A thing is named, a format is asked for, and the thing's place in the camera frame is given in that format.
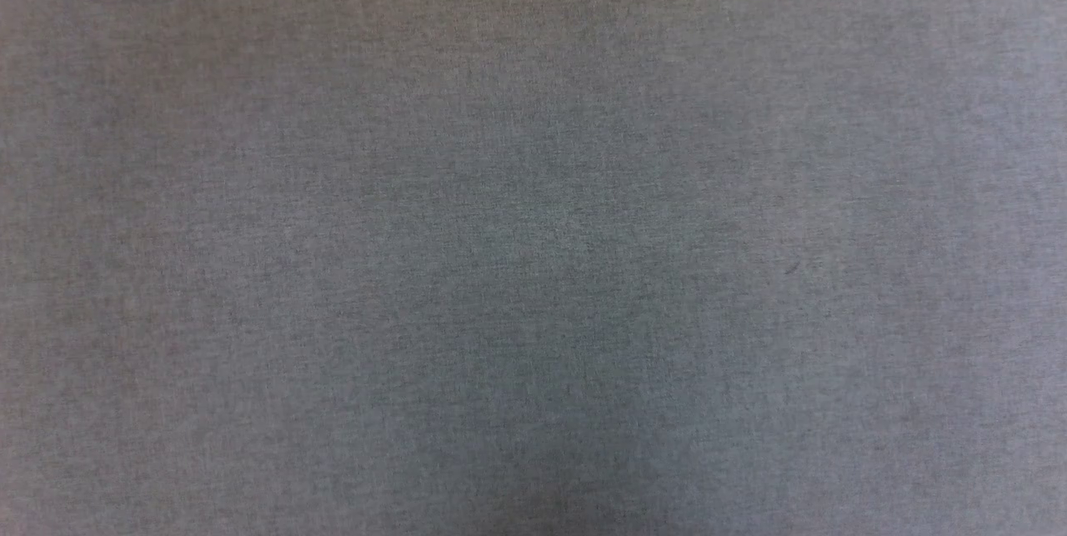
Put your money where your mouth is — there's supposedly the grey fabric sofa surface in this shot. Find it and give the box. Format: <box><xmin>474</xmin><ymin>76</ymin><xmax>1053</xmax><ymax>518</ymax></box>
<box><xmin>0</xmin><ymin>0</ymin><xmax>1067</xmax><ymax>536</ymax></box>

